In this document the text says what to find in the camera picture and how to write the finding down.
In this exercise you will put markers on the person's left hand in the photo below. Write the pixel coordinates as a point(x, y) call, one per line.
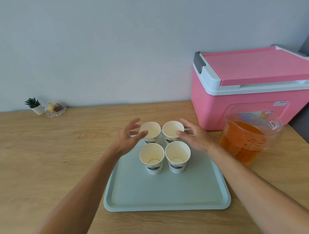
point(124, 142)

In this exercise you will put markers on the person's right hand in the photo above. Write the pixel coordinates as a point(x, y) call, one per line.
point(199, 141)

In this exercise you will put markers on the white printed paper cup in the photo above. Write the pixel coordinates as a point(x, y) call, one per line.
point(152, 154)
point(171, 127)
point(177, 152)
point(153, 127)

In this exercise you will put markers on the clear plastic measuring jug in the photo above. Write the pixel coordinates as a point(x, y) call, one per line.
point(251, 115)

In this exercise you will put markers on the light green plastic tray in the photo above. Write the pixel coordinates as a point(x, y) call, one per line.
point(169, 192)

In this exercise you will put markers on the person's right forearm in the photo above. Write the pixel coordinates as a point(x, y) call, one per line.
point(260, 192)

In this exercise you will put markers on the person's left forearm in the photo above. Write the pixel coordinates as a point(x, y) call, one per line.
point(79, 192)

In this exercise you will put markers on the glass dish with sweets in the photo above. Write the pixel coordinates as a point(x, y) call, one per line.
point(55, 109)

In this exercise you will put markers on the pink cooler box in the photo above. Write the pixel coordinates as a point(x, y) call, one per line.
point(253, 65)

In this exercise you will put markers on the small potted plant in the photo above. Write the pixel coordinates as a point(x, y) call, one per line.
point(35, 106)

